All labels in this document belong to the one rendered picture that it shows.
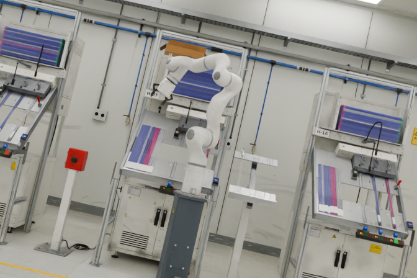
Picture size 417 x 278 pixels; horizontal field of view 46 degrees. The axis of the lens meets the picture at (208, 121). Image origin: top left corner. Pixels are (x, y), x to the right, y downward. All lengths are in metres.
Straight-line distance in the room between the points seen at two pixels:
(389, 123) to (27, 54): 3.05
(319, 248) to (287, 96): 2.15
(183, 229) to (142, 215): 0.99
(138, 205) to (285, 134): 2.26
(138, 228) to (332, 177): 1.58
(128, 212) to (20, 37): 1.72
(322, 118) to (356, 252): 1.14
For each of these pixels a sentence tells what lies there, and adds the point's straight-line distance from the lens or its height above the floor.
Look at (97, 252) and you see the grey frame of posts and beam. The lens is 3.77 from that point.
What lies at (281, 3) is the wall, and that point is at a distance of 5.85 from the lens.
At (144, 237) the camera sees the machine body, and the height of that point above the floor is 0.21.
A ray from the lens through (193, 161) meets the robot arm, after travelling 3.00.
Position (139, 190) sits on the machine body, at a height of 0.56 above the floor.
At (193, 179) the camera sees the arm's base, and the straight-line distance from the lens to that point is 3.00.
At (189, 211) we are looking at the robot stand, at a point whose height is 0.61.
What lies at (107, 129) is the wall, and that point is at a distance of 5.67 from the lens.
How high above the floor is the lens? 1.00
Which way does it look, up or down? 3 degrees up
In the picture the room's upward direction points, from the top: 13 degrees clockwise
